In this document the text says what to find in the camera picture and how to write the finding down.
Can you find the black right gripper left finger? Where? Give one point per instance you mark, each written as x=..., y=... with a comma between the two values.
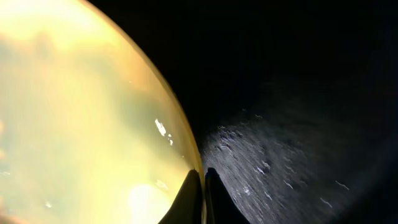
x=187, y=206

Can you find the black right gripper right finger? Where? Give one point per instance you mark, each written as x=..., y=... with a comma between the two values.
x=220, y=207

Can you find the yellow plate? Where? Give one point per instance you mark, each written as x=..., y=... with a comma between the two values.
x=90, y=130

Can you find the round black tray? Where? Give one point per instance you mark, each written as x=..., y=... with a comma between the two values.
x=294, y=103

